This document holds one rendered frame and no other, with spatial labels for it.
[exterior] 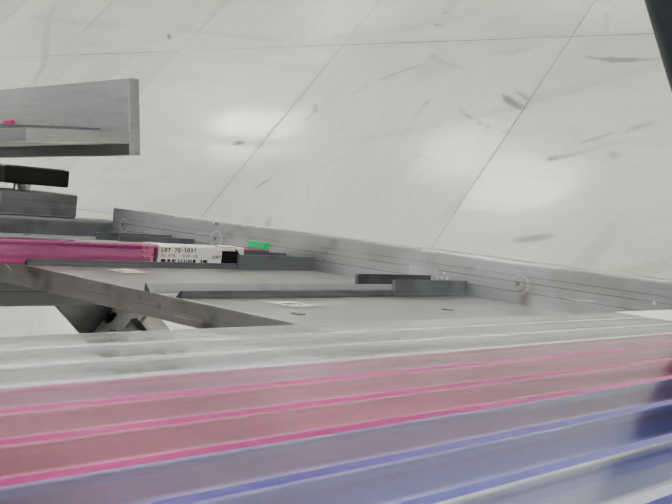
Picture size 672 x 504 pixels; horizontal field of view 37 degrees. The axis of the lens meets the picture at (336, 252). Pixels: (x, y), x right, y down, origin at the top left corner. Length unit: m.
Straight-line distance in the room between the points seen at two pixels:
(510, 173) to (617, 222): 0.26
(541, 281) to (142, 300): 0.20
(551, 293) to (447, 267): 0.06
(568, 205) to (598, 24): 0.51
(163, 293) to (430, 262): 0.19
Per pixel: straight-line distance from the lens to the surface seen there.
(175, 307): 0.40
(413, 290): 0.50
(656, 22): 1.05
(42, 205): 0.72
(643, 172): 1.70
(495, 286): 0.53
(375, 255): 0.57
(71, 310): 0.82
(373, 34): 2.41
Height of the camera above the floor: 1.08
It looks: 36 degrees down
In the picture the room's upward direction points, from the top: 32 degrees counter-clockwise
